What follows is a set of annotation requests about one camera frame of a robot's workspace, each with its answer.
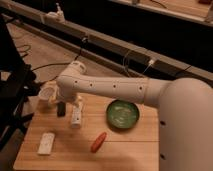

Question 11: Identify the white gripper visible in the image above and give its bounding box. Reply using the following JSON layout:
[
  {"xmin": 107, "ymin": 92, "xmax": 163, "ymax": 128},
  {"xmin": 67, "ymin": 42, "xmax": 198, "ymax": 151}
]
[{"xmin": 56, "ymin": 88, "xmax": 78, "ymax": 106}]

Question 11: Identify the black eraser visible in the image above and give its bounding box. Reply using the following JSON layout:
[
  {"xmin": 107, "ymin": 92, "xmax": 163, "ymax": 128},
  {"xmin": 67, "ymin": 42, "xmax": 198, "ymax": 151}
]
[{"xmin": 57, "ymin": 102, "xmax": 66, "ymax": 117}]

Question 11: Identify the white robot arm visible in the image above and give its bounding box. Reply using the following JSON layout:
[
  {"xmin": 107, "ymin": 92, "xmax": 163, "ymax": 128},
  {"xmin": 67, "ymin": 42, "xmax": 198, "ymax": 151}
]
[{"xmin": 57, "ymin": 61, "xmax": 213, "ymax": 171}]

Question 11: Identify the white sponge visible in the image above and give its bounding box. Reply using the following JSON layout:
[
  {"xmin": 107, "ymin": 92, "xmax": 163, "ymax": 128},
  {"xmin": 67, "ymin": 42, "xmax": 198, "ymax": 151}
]
[{"xmin": 37, "ymin": 133, "xmax": 55, "ymax": 155}]

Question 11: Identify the white remote controller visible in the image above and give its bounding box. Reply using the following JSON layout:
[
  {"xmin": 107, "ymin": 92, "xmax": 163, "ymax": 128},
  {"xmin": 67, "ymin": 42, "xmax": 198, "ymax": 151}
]
[{"xmin": 71, "ymin": 96, "xmax": 83, "ymax": 128}]

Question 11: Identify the white cup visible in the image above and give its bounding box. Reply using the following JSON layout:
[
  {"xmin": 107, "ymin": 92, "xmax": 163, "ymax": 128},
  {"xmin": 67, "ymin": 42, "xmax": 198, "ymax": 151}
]
[{"xmin": 38, "ymin": 86, "xmax": 57, "ymax": 107}]

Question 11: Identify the orange carrot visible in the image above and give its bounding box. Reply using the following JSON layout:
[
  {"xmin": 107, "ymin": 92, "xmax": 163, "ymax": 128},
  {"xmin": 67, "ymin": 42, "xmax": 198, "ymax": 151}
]
[{"xmin": 90, "ymin": 132, "xmax": 107, "ymax": 153}]

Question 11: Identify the green bowl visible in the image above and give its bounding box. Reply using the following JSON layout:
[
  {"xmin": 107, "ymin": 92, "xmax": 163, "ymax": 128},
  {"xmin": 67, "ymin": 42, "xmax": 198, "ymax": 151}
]
[{"xmin": 106, "ymin": 100, "xmax": 140, "ymax": 130}]

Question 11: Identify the black tripod stand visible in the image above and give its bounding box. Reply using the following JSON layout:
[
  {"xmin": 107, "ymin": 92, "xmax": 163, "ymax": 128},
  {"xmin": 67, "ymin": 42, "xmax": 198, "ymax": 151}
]
[{"xmin": 0, "ymin": 14, "xmax": 40, "ymax": 151}]

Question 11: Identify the black floor cable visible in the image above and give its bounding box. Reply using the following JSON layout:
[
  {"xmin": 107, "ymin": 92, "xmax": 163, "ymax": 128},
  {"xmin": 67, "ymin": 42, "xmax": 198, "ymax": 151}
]
[{"xmin": 31, "ymin": 37, "xmax": 90, "ymax": 83}]

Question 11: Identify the grey metal rail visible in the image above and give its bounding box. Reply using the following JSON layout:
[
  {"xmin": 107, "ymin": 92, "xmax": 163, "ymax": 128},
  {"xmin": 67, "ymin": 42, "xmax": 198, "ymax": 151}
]
[{"xmin": 0, "ymin": 0, "xmax": 213, "ymax": 87}]

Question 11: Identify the white device on rail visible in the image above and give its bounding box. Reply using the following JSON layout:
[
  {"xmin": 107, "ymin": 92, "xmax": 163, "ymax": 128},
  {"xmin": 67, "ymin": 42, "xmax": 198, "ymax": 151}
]
[{"xmin": 46, "ymin": 4, "xmax": 65, "ymax": 23}]

